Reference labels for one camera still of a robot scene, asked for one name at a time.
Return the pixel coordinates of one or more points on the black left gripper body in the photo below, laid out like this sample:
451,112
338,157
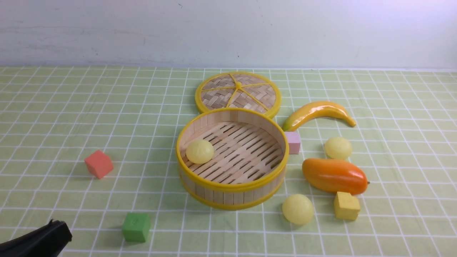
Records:
47,241

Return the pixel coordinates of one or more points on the pale yellow bun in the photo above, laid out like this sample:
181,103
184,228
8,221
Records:
338,148
200,151
298,209

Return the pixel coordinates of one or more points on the bamboo steamer tray yellow rim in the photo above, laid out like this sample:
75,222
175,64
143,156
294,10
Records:
250,161

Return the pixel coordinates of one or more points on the woven bamboo steamer lid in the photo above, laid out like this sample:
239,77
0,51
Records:
237,89

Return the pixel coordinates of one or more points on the green foam cube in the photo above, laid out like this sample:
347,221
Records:
136,227

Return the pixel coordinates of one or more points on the red foam cube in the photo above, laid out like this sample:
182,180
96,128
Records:
99,164

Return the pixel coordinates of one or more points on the pink foam cube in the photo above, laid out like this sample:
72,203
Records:
294,142

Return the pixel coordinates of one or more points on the yellow plastic banana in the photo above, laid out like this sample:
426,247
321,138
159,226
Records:
317,109

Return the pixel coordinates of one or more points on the orange plastic mango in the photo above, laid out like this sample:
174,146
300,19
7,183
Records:
333,175

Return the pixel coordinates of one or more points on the yellow foam cube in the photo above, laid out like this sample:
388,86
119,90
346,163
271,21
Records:
346,206

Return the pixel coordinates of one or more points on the green checkered tablecloth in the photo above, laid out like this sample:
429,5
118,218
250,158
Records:
52,118

